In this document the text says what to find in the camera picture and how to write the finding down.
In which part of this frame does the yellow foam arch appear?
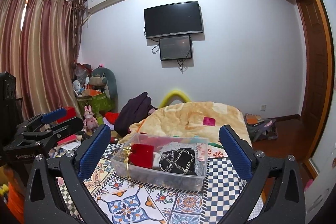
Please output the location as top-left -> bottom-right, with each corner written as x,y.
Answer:
159,89 -> 191,108

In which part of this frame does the grey plush toy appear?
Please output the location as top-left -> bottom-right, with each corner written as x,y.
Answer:
89,67 -> 117,100

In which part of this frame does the beige plush blanket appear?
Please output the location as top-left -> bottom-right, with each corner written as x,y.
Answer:
120,102 -> 252,144

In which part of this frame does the brown wooden door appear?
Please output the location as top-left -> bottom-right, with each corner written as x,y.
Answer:
295,0 -> 334,159

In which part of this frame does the green cardboard box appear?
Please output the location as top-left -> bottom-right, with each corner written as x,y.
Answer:
76,93 -> 115,116

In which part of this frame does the large black wall television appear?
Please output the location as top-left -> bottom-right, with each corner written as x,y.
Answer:
143,1 -> 203,39

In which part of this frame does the grey backpack on floor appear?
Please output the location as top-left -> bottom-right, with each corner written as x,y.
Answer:
244,114 -> 278,142

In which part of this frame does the clear plastic storage box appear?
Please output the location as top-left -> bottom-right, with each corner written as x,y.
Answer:
111,133 -> 209,192

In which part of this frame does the black chain-pattern pouch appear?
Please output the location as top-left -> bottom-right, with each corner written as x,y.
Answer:
160,148 -> 196,176

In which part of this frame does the pink rabbit toy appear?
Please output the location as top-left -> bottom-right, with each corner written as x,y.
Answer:
84,105 -> 98,133

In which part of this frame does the striped red-gold curtain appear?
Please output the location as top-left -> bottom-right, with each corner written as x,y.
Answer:
1,0 -> 86,118

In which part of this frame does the small wall monitor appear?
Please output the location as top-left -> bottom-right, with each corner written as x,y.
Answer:
159,35 -> 193,61

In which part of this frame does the dark purple garment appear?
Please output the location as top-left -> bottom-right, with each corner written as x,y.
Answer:
114,92 -> 157,137

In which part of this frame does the red velvet pouch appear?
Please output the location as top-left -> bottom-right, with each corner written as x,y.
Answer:
129,143 -> 154,169

